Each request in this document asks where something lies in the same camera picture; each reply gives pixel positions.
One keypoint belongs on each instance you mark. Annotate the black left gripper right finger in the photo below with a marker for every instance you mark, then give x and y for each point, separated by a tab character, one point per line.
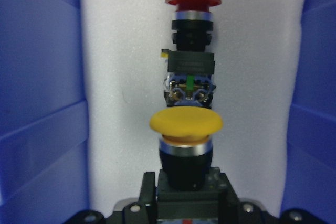
226	193

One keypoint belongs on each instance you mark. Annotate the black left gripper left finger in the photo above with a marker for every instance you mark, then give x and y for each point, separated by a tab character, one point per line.
147	194

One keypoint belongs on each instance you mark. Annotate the yellow mushroom push button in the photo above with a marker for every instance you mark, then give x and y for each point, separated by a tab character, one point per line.
185	144

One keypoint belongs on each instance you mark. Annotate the red mushroom push button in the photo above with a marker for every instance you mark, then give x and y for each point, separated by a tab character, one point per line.
190	68

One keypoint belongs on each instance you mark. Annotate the blue source bin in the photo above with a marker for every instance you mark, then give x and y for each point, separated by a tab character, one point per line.
80	80

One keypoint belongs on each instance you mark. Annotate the white foam pad source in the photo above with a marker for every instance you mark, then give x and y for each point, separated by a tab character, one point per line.
255	45

